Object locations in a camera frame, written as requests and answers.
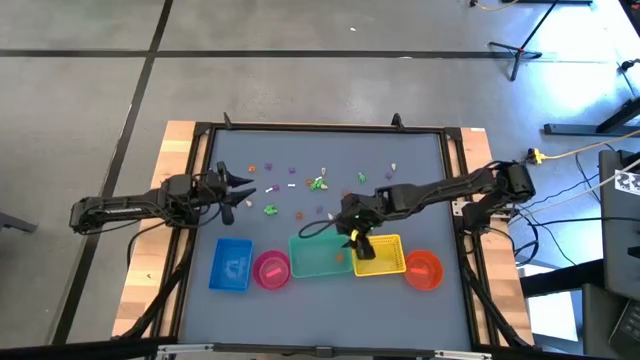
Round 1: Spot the black power cable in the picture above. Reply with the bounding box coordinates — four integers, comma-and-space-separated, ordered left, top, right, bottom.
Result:
527, 214, 640, 229

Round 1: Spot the teal translucent plastic bin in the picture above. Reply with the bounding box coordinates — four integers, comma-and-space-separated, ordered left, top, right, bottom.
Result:
288, 230, 355, 280

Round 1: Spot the black arm base cable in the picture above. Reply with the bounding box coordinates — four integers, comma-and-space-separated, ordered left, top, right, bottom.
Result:
127, 219, 171, 271

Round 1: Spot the pink translucent plastic bowl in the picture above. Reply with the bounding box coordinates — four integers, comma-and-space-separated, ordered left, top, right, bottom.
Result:
252, 249, 292, 291

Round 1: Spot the yellow floor cable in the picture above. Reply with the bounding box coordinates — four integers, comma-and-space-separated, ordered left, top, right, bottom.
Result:
469, 0, 521, 12

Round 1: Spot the black floor beam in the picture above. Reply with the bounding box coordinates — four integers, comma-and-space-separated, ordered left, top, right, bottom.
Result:
519, 258, 606, 297

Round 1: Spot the black table frame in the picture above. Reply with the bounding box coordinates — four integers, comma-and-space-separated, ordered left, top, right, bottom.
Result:
110, 112, 536, 360

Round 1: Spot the blue plastic basket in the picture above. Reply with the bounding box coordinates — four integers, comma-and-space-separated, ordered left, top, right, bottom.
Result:
208, 237, 255, 293

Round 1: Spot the yellow slotted plastic basket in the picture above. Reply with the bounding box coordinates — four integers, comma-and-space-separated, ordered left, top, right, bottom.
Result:
351, 233, 407, 278

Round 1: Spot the black equipment case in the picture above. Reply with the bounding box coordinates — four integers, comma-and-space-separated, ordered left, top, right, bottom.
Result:
598, 148, 640, 301

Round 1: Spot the dark laptop keyboard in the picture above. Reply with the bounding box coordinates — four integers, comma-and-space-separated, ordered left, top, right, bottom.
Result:
607, 299, 640, 359

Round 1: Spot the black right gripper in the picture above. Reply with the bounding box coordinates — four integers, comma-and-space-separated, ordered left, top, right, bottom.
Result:
335, 192, 385, 261

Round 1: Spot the beige floor cable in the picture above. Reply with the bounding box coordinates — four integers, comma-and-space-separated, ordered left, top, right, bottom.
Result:
542, 142, 640, 161

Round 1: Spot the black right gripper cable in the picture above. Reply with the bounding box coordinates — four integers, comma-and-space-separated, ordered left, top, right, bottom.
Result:
298, 218, 346, 239

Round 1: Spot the black and white marker tag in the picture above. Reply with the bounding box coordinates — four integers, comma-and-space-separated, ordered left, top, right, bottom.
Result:
613, 169, 640, 197

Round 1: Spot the orange translucent plastic bowl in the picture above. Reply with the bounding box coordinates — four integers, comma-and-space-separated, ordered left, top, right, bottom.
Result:
403, 249, 445, 292

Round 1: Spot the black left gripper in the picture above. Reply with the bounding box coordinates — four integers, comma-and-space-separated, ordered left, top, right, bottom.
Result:
198, 161, 258, 227

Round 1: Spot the black tripod stand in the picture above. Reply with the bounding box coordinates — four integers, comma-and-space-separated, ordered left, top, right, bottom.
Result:
487, 0, 560, 83

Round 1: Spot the black desk leg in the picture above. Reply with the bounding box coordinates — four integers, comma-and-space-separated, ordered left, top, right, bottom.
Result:
543, 97, 640, 137

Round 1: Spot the grey chair foot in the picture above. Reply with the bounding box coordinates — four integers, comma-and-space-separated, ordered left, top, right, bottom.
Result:
0, 211, 39, 234

